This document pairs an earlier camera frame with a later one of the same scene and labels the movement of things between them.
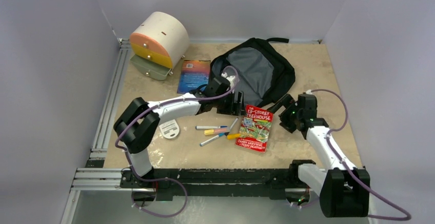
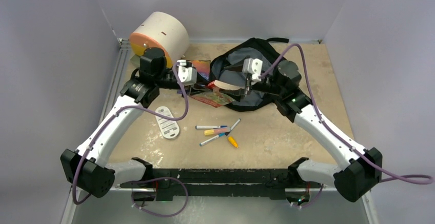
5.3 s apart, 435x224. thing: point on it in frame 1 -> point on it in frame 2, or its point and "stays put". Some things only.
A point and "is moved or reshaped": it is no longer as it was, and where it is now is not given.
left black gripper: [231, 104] -> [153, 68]
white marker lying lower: [213, 138] stays put
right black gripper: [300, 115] -> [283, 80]
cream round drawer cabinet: [159, 43] stays put
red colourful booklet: [255, 128] is moved or reshaped
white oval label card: [170, 129] stays put
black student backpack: [264, 76] stays put
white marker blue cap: [204, 127] stays put
